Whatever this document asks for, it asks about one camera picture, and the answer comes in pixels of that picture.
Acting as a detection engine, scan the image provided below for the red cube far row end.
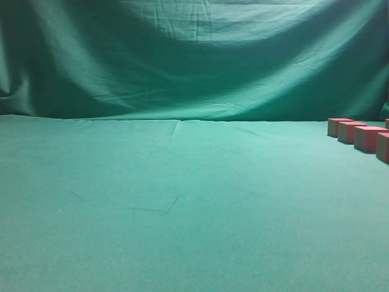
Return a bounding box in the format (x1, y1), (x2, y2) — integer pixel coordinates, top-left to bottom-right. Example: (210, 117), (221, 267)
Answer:
(327, 118), (353, 137)

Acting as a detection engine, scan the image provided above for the green cloth backdrop and cover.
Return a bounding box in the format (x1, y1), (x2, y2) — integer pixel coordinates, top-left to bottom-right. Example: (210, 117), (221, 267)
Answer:
(1, 1), (388, 291)

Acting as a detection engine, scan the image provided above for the red cube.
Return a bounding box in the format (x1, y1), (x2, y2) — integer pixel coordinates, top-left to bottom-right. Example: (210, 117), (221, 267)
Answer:
(376, 132), (389, 164)
(337, 121), (368, 144)
(354, 126), (388, 153)

